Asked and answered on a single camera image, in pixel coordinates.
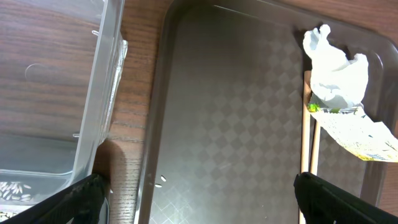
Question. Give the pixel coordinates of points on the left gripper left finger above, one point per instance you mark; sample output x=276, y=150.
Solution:
x=79, y=203

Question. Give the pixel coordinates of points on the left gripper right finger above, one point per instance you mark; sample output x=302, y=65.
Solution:
x=323, y=202

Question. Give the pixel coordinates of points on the white rice pile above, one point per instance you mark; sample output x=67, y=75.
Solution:
x=15, y=197

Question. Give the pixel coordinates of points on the yellow green snack wrapper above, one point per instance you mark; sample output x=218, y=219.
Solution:
x=355, y=131

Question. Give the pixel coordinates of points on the white napkin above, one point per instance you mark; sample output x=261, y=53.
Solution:
x=337, y=81

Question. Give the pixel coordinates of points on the wooden chopstick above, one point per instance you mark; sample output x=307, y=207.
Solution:
x=305, y=148
x=315, y=149

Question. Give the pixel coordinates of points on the brown serving tray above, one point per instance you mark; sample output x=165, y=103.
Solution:
x=223, y=140

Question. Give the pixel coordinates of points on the clear plastic bin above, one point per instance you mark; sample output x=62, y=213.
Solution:
x=61, y=64

